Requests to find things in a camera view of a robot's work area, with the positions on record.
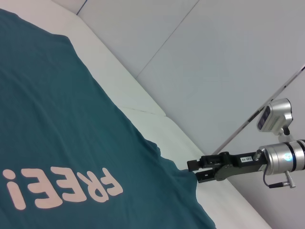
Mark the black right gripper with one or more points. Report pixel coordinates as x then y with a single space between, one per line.
240 164

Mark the teal t-shirt with FREE print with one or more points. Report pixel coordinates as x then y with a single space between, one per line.
71 119

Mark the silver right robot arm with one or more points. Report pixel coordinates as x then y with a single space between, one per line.
286 157

